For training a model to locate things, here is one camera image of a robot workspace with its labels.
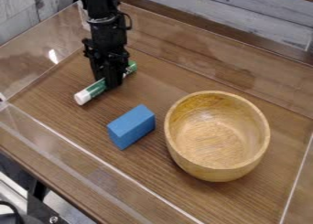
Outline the green and white marker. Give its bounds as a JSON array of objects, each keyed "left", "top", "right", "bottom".
[{"left": 74, "top": 60, "right": 137, "bottom": 105}]

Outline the brown wooden bowl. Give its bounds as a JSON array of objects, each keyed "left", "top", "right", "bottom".
[{"left": 164, "top": 91, "right": 272, "bottom": 182}]

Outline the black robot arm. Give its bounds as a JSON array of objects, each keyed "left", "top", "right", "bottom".
[{"left": 81, "top": 0, "right": 133, "bottom": 90}]

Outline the black metal table frame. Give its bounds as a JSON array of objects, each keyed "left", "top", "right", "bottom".
[{"left": 0, "top": 153, "right": 69, "bottom": 224}]

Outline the black cable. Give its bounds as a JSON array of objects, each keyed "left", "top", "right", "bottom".
[{"left": 0, "top": 200, "right": 22, "bottom": 224}]

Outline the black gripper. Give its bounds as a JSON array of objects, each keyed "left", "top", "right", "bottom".
[{"left": 82, "top": 14, "right": 133, "bottom": 90}]

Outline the blue foam block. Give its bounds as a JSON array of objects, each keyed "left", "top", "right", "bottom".
[{"left": 107, "top": 104, "right": 155, "bottom": 150}]

